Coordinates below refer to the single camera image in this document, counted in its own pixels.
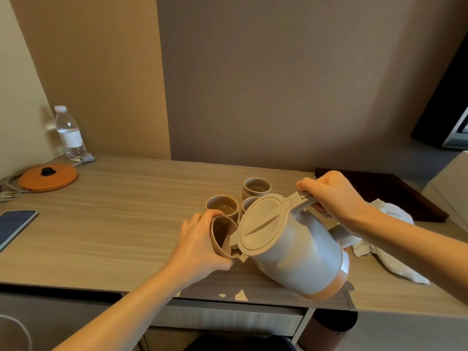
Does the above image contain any person's right hand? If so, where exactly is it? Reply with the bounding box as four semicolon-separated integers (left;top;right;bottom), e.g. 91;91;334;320
296;171;371;235

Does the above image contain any person's left hand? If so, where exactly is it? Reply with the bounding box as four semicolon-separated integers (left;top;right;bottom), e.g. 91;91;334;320
165;209;234;290

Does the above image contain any beige ceramic cup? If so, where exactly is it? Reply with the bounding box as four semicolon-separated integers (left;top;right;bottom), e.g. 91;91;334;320
242;177;273;201
241;196;261;217
210;215;243;260
205;195;240;224

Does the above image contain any white kettle with beige lid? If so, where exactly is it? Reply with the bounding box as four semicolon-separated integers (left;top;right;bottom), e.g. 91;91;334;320
230;191;350;300

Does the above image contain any person's left forearm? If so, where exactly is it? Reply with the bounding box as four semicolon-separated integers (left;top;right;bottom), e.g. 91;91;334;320
53;265;183;351

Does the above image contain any person's right forearm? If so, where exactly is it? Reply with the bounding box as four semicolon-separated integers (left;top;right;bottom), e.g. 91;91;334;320
345;203;468;305

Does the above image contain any grey desk drawer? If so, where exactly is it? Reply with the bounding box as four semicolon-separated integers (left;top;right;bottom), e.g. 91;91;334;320
149;299;316;337

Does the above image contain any black chair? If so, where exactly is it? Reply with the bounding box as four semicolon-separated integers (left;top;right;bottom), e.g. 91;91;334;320
183;334;297;351

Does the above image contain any dark wooden tray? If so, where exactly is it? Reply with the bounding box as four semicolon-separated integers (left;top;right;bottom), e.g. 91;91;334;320
315;168;449;224

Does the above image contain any white crumpled cloth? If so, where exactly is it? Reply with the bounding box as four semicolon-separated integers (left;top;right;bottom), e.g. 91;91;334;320
351;199;431;285

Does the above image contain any brown waste bin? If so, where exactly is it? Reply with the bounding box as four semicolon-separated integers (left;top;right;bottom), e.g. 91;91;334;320
298;310;358;351

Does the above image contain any clear plastic water bottle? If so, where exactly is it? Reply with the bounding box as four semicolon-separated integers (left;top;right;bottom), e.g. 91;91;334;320
54;105;88;162

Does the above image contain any orange round kettle base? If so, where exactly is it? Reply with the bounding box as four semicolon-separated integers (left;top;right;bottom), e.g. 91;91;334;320
18;164;79;193

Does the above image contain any black television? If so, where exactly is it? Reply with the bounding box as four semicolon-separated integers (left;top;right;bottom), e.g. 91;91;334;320
410;42;468;151

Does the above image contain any dark smartphone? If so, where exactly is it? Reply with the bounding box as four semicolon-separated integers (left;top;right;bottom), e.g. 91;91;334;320
0;210;39;253

